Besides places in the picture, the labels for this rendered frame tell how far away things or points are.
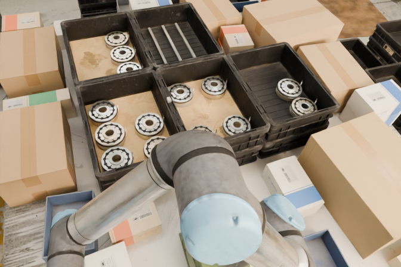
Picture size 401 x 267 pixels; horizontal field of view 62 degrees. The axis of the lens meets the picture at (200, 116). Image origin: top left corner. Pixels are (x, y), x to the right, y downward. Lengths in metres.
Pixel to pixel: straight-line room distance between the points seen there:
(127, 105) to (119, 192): 0.68
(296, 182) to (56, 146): 0.83
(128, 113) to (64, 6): 2.27
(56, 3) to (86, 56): 1.99
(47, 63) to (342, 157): 1.18
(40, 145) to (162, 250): 0.53
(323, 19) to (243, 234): 1.44
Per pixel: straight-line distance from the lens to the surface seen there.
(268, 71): 1.53
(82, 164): 1.35
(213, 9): 1.79
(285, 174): 1.26
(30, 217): 1.31
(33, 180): 1.21
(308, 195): 1.25
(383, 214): 1.19
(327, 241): 1.27
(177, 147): 0.58
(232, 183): 0.52
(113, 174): 1.05
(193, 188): 0.51
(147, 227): 1.13
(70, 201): 1.27
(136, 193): 0.67
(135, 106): 1.32
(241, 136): 1.13
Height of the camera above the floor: 1.83
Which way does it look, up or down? 51 degrees down
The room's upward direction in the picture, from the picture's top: 7 degrees clockwise
